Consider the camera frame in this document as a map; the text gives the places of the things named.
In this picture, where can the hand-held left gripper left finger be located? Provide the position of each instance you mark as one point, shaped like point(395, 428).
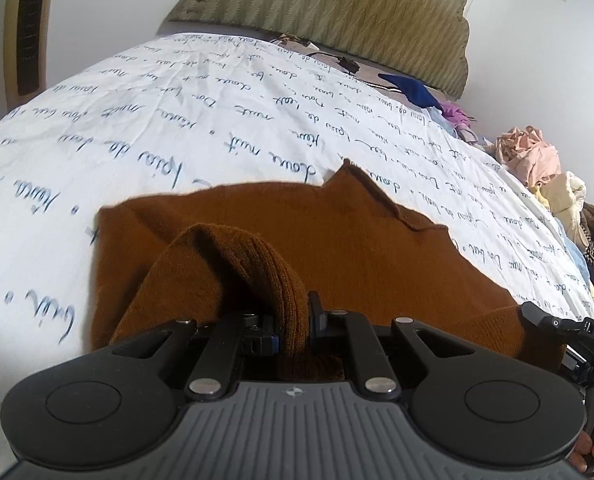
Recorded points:
point(263, 344)

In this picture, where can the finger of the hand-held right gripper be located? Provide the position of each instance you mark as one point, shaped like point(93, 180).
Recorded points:
point(536, 312)

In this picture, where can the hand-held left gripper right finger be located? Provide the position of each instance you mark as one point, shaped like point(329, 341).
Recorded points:
point(318, 317)

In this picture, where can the brown knit sweater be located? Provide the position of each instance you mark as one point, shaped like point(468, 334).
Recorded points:
point(377, 265)

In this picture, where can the light blue cloth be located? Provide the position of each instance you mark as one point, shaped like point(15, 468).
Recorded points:
point(581, 266)

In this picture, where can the cream cloth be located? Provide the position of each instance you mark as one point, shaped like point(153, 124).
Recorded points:
point(564, 197)

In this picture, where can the crumpled pink cloth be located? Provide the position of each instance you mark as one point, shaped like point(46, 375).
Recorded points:
point(527, 152)

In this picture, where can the purple cloth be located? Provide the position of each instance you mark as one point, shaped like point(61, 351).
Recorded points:
point(454, 114)

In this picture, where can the dark blue cloth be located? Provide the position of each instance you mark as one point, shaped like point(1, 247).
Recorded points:
point(413, 89)

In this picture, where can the white script-printed bedsheet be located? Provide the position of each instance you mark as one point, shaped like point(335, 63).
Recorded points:
point(127, 125)

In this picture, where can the olive padded headboard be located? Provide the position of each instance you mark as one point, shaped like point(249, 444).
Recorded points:
point(337, 5)

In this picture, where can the wooden framed dark panel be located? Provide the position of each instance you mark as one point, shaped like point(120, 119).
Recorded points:
point(27, 25)

